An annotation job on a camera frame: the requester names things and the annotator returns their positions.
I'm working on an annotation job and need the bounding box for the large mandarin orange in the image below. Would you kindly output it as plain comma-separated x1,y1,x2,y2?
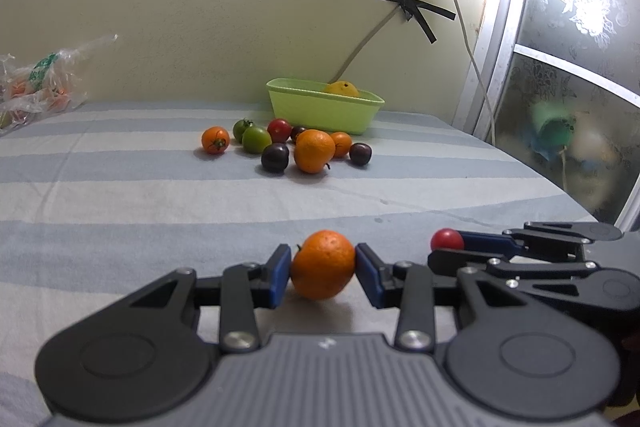
293,129,336,174

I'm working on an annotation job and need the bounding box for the clear plastic bag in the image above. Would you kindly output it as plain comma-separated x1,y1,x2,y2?
0,34,118,132

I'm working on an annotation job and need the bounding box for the red cherry tomato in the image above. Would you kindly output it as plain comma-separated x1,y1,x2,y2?
430,228,466,252

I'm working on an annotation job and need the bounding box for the small mandarin orange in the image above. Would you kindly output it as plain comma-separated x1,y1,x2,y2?
329,132,354,158

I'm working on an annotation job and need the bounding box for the green plastic tray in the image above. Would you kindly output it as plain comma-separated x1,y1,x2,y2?
266,78,386,136

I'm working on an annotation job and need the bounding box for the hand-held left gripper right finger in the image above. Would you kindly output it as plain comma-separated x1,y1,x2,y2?
354,243,526,353

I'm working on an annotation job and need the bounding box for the striped bed sheet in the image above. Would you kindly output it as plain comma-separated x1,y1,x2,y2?
0,101,601,427

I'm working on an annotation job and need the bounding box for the yellow grapefruit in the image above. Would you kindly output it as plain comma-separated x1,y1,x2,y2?
324,80,361,98

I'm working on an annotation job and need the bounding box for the dark green tomato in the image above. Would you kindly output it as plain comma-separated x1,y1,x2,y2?
232,118,255,142

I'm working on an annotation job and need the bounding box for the dark purple plum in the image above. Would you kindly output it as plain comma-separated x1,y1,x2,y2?
349,142,373,166
261,143,291,174

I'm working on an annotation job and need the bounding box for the black tape cross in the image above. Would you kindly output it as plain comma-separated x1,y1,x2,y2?
372,0,457,45

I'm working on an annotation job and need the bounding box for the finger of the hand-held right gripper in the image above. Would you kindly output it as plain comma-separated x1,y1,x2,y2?
429,249,603,305
457,222,624,260

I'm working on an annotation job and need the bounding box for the dark red tomato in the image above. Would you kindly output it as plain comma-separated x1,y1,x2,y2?
267,118,293,144

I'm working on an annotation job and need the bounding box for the aluminium window frame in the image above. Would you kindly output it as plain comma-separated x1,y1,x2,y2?
452,0,640,233

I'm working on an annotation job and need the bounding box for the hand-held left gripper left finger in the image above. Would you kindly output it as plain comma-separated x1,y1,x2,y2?
129,243,293,354

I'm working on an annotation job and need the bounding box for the light green tomato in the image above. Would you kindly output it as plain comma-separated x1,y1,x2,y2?
242,125,273,154

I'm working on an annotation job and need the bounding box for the white power cable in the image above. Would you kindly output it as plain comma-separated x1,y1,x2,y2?
440,0,498,145

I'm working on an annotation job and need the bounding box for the orange tomato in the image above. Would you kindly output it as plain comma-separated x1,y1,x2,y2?
201,126,231,155

